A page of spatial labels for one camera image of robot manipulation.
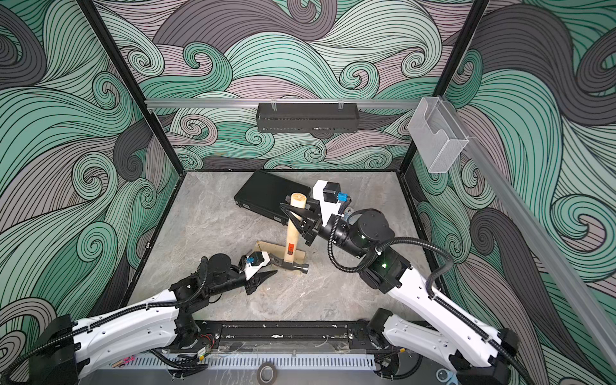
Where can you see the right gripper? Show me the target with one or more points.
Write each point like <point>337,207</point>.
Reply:
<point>316,227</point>

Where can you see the white slotted cable duct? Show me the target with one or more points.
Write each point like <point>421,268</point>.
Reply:
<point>328,362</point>

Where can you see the tape roll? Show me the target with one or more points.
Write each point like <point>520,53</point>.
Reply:
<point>267,374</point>

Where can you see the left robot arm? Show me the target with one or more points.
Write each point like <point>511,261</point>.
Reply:
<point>68,350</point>

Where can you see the black wall shelf tray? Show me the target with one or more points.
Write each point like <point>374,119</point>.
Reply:
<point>307,117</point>

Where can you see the wooden handle claw hammer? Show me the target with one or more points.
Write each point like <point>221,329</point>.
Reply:
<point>297,200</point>

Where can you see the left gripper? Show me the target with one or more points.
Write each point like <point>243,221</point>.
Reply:
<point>253,282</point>

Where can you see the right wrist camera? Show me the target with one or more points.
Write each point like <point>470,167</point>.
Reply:
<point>332,201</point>

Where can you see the blue scissors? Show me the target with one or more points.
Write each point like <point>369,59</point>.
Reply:
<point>446,377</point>

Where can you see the wooden block with nails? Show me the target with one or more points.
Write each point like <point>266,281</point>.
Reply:
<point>276,256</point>

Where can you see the clear plastic wall bin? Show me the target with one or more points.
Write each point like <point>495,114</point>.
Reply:
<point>436,129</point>

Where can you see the black hard case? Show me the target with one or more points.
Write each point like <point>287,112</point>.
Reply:
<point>264,192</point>

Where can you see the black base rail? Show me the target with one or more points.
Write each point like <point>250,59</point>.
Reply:
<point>338,335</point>

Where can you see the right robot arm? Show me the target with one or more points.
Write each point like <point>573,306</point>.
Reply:
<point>363,243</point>

